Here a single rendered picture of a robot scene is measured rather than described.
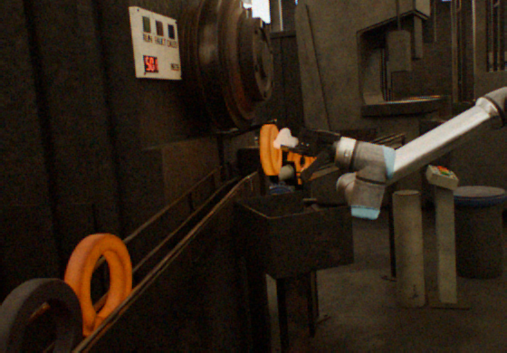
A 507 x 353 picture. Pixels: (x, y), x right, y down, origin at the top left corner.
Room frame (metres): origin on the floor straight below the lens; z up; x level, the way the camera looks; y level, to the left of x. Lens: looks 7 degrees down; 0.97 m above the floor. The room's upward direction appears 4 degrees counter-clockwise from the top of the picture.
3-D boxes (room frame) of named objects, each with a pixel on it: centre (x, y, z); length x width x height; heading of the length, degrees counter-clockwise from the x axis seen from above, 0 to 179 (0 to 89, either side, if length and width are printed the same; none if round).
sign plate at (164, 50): (1.49, 0.25, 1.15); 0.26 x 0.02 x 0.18; 165
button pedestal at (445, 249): (2.25, -0.84, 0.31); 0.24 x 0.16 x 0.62; 165
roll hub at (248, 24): (1.76, -0.04, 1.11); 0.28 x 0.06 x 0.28; 165
